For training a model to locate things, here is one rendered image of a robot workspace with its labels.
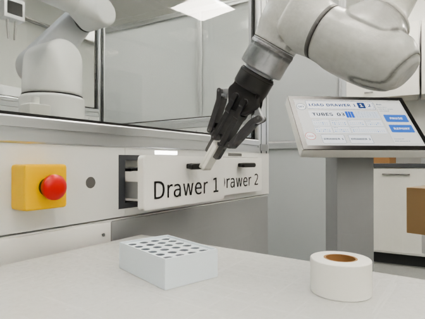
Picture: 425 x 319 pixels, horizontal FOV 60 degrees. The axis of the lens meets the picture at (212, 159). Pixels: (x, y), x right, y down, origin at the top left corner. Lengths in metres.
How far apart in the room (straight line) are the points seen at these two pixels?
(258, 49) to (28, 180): 0.46
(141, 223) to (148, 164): 0.16
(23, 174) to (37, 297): 0.21
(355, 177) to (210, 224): 0.77
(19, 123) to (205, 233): 0.57
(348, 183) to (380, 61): 1.01
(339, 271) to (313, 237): 2.01
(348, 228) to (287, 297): 1.19
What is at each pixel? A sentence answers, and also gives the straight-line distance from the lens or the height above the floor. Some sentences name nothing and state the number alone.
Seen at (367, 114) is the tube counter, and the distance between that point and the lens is 1.68.
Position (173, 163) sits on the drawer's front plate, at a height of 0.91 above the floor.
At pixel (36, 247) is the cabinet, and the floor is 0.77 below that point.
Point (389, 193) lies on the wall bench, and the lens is 3.64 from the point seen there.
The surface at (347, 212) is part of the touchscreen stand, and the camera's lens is 1.62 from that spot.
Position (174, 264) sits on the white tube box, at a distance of 0.47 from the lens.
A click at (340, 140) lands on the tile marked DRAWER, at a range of 1.51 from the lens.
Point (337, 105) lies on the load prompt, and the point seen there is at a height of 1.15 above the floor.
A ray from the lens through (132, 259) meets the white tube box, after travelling 0.54.
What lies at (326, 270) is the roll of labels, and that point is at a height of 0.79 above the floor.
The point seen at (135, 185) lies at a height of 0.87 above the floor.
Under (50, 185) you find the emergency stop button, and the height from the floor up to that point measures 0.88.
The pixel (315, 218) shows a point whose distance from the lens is 2.43.
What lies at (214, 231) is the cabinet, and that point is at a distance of 1.07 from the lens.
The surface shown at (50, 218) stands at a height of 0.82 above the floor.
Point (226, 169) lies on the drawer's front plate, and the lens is 1.07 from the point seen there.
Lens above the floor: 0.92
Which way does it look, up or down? level
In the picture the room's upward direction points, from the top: straight up
